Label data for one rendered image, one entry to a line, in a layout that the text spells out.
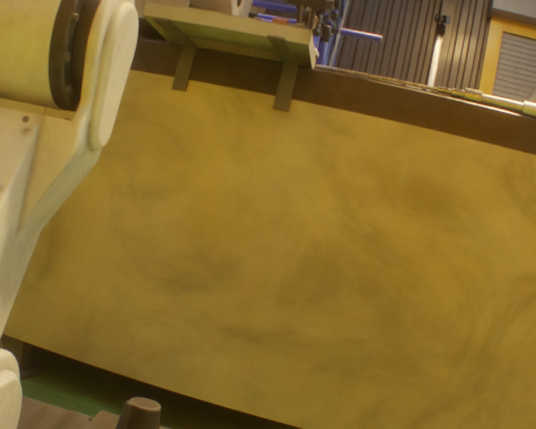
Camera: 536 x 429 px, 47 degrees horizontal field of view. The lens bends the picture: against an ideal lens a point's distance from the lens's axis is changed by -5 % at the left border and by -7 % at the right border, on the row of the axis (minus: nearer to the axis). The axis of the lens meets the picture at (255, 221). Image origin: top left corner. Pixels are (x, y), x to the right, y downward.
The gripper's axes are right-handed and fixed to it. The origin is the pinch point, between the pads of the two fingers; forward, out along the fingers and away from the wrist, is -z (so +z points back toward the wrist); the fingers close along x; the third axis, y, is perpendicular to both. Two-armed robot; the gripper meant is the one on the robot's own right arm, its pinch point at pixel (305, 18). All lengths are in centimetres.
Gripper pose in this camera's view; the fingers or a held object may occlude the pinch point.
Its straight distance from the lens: 158.6
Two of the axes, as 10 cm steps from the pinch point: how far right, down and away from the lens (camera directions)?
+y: -2.7, 4.0, -8.8
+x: -9.6, -2.3, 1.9
